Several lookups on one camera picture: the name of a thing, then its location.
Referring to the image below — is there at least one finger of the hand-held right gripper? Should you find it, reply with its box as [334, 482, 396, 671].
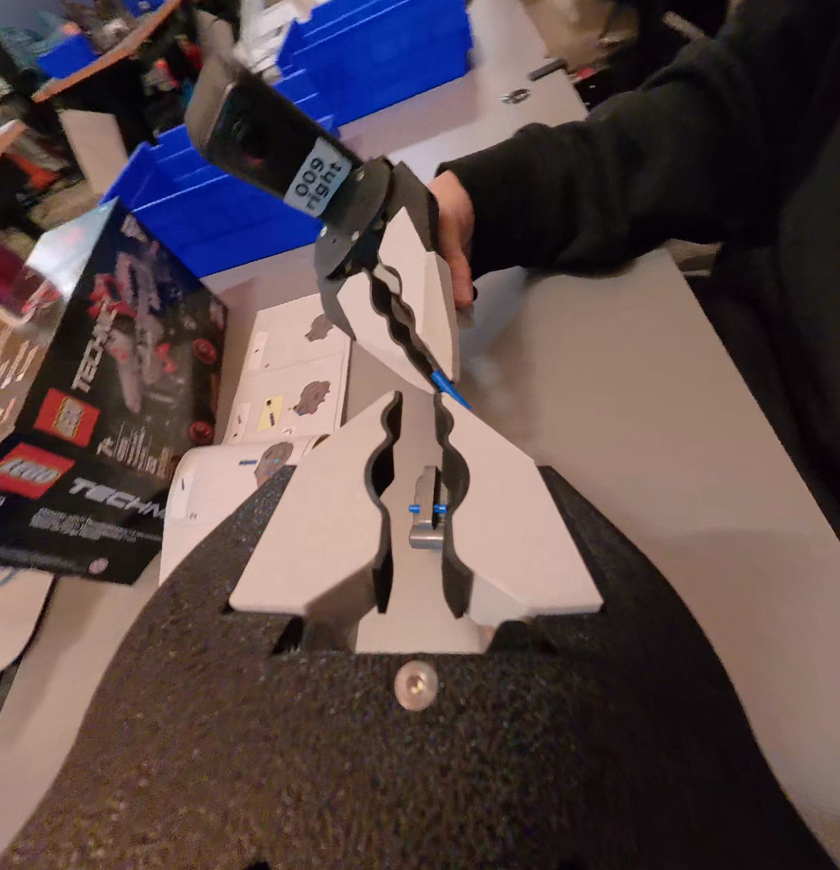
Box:
[374, 206, 461, 382]
[318, 267, 440, 395]

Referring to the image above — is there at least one person's right forearm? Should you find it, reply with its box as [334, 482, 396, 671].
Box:
[437, 0, 840, 281]

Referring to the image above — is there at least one blue toy pin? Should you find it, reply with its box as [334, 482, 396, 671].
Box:
[430, 369, 474, 411]

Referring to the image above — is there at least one white instruction booklet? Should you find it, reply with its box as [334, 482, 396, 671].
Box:
[160, 292, 356, 585]

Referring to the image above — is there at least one wooden table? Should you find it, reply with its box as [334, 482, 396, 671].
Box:
[32, 0, 189, 103]

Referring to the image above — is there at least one person's black clothing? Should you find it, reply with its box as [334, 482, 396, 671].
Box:
[688, 170, 840, 538]

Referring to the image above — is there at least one black toy set box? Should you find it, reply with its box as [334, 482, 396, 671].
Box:
[0, 197, 230, 587]

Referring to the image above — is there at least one person's right hand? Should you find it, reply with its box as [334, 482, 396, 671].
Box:
[427, 170, 478, 315]

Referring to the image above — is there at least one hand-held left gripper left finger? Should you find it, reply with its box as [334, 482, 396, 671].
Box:
[228, 390, 404, 623]

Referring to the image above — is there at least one blue plastic bin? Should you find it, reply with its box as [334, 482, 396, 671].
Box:
[35, 30, 104, 79]
[273, 0, 475, 130]
[102, 116, 342, 280]

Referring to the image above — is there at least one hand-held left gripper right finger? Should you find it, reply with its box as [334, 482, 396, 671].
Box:
[432, 393, 604, 624]

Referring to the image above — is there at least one cardboard board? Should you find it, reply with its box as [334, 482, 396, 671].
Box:
[0, 567, 55, 675]

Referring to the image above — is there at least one grey toy beam with blue pins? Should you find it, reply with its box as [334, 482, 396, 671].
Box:
[409, 465, 449, 551]

